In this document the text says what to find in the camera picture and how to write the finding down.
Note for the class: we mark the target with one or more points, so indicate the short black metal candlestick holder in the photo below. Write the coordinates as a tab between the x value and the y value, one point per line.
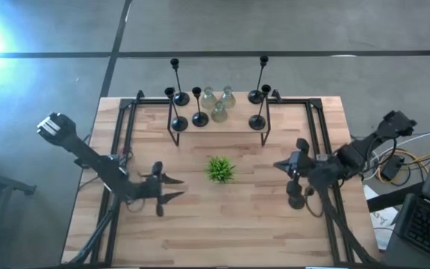
297	203

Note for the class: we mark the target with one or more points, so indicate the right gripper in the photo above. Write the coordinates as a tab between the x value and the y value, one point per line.
304	168

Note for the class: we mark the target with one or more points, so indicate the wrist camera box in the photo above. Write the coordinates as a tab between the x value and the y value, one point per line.
152	184
296	160

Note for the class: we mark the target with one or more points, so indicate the glass bottle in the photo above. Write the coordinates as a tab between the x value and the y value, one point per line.
219	115
208	101
227	100

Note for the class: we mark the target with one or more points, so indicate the black side table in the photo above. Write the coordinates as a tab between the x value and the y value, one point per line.
394	201

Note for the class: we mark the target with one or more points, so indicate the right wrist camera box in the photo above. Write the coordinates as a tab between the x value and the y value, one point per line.
296	160

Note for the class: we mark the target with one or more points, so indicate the black power adapter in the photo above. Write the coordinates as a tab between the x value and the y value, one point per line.
392	168

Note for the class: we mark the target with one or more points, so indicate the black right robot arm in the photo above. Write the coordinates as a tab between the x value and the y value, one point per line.
353	157

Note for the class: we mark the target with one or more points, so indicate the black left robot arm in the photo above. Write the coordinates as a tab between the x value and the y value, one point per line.
92	160

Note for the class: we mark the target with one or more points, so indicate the white paper sheet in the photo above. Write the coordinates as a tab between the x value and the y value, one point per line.
381	220

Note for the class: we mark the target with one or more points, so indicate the glass bottle front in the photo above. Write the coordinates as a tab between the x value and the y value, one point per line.
219	115

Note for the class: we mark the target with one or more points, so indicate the black laptop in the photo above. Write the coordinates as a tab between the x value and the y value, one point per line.
427	228

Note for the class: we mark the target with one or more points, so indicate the wooden riser shelf black legs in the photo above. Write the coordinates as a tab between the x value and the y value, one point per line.
233	125

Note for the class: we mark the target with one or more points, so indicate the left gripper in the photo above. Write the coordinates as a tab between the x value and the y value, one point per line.
151	187

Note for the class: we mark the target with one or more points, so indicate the green artificial plant white pot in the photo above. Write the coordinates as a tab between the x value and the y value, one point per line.
220	170

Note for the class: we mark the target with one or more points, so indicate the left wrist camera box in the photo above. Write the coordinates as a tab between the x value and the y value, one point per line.
152	184

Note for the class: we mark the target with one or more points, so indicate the black metal table frame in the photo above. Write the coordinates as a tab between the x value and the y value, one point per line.
315	104

